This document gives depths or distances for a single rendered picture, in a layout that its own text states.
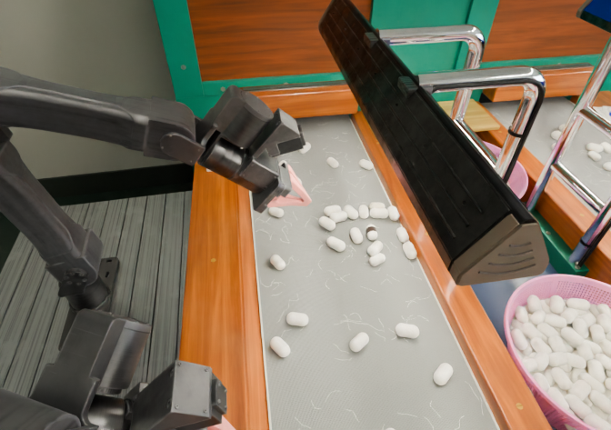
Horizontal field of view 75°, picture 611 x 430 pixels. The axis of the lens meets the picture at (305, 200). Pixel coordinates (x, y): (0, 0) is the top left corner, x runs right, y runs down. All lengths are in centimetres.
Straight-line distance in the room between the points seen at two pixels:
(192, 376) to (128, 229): 64
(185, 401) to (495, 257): 27
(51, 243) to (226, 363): 32
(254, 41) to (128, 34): 89
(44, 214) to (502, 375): 69
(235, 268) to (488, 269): 46
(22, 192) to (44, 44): 131
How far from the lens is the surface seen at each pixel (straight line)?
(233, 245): 74
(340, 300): 69
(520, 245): 34
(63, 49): 192
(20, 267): 101
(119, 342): 41
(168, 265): 87
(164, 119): 56
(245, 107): 56
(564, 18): 132
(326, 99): 103
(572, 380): 75
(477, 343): 67
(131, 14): 181
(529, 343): 76
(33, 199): 67
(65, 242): 71
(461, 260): 35
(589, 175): 114
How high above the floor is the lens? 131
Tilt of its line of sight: 42 degrees down
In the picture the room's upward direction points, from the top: straight up
